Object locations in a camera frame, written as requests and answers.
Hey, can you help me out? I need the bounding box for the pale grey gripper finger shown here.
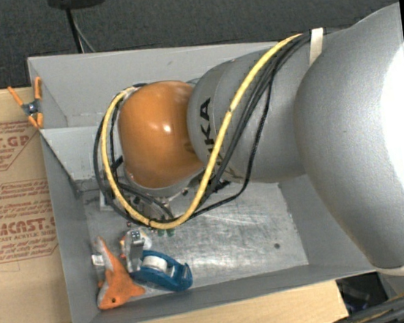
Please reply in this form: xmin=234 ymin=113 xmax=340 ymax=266
xmin=90 ymin=253 xmax=108 ymax=270
xmin=124 ymin=229 xmax=149 ymax=273

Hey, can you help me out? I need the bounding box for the grey metal bin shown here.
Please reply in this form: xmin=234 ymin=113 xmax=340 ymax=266
xmin=27 ymin=15 xmax=382 ymax=323

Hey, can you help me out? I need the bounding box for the brown cardboard board red print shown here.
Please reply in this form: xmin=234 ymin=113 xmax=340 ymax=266
xmin=0 ymin=81 xmax=73 ymax=323

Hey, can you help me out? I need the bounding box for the blue tape dispenser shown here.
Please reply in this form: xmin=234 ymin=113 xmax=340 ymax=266
xmin=126 ymin=244 xmax=195 ymax=298

